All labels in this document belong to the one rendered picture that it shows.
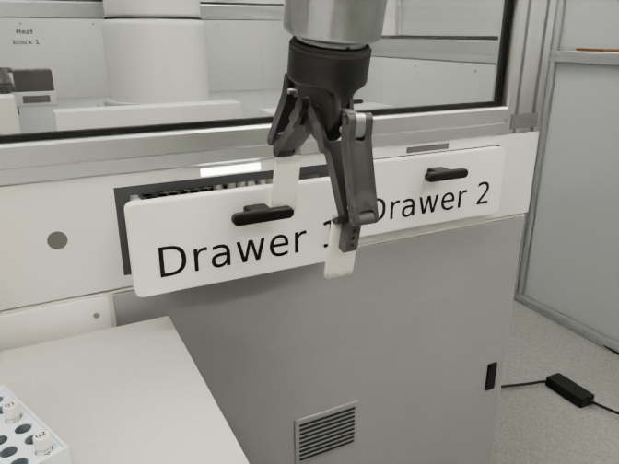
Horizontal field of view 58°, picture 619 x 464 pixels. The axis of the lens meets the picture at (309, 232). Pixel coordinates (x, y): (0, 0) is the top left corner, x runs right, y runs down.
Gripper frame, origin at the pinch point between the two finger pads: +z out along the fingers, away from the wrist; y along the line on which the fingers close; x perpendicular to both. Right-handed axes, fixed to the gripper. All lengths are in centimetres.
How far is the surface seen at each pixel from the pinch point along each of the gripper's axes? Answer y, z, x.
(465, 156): 14.7, 1.0, -34.5
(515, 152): 16.3, 2.0, -47.0
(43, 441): -12.3, 6.7, 28.1
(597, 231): 61, 63, -155
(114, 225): 15.8, 5.0, 18.0
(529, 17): 21, -19, -46
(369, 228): 12.8, 9.9, -17.4
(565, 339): 51, 103, -145
